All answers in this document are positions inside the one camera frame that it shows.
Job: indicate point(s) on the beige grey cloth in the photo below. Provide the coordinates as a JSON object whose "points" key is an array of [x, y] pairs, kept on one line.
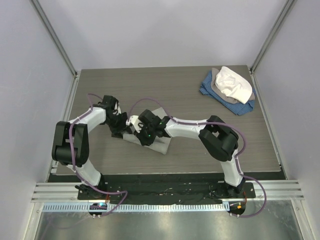
{"points": [[214, 72]]}

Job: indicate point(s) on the left aluminium frame post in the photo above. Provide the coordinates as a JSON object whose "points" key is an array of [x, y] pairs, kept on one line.
{"points": [[53, 35]]}

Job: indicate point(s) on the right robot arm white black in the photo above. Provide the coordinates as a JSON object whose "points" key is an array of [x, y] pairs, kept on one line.
{"points": [[219, 139]]}

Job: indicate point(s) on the aluminium frame post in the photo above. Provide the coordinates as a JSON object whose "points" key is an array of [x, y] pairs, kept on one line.
{"points": [[53, 35], [276, 27]]}

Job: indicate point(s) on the right aluminium frame post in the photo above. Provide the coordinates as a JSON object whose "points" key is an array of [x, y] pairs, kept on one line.
{"points": [[276, 27]]}

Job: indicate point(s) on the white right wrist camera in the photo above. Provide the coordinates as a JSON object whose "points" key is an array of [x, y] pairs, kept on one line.
{"points": [[133, 121]]}

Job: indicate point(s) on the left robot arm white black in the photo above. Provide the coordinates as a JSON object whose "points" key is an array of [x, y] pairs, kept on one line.
{"points": [[71, 145]]}

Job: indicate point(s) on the white cloth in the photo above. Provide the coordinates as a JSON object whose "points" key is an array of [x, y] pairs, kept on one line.
{"points": [[233, 85]]}

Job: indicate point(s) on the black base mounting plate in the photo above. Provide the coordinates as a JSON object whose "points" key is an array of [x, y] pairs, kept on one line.
{"points": [[166, 189]]}

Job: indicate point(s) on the blue checked cloth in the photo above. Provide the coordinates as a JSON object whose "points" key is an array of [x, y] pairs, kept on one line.
{"points": [[238, 109]]}

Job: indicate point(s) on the grey cloth napkin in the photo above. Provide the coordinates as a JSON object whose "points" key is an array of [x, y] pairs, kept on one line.
{"points": [[160, 144]]}

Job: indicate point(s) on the front aluminium frame rail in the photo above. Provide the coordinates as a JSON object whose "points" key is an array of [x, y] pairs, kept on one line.
{"points": [[66, 191]]}

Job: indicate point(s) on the white slotted cable duct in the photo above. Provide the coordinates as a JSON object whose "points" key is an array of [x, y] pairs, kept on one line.
{"points": [[96, 207]]}

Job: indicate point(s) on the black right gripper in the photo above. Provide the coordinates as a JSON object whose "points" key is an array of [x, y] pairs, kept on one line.
{"points": [[144, 140]]}

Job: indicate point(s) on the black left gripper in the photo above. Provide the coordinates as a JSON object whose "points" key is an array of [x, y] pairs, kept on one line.
{"points": [[116, 132]]}

